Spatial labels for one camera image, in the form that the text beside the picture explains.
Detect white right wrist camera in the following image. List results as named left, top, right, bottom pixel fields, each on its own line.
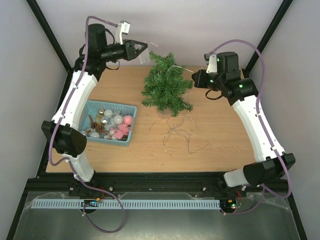
left=204, top=53, right=218, bottom=74

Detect clear fairy light string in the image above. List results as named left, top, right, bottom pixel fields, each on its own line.
left=148, top=42, right=213, bottom=158

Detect pine cone ornament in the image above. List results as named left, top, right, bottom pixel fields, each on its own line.
left=95, top=124, right=105, bottom=134

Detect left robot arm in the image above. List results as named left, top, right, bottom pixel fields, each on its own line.
left=41, top=21, right=148, bottom=183

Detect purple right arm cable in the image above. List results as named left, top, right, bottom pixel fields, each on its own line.
left=204, top=38, right=293, bottom=216

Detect light blue cable duct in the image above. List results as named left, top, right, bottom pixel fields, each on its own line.
left=31, top=199, right=221, bottom=210

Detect small green christmas tree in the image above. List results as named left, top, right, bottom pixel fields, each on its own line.
left=141, top=51, right=194, bottom=117

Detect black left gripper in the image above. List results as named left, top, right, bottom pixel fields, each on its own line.
left=100, top=38, right=148, bottom=62

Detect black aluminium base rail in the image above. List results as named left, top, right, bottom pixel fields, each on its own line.
left=23, top=171, right=292, bottom=201

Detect pink pompom ornament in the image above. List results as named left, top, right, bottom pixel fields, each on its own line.
left=123, top=115, right=134, bottom=126

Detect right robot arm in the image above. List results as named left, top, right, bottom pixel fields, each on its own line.
left=191, top=51, right=296, bottom=196

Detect pink felt ornament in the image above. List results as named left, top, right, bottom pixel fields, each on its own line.
left=110, top=124, right=130, bottom=140

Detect silver ball ornament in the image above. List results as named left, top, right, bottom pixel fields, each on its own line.
left=79, top=130, right=89, bottom=137

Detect light blue plastic basket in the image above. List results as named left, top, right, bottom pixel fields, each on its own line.
left=78, top=100, right=138, bottom=147

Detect white frosted ball ornament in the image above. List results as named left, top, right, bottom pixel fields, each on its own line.
left=104, top=109, right=113, bottom=118

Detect wooden tree base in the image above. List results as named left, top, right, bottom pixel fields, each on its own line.
left=157, top=110, right=172, bottom=119

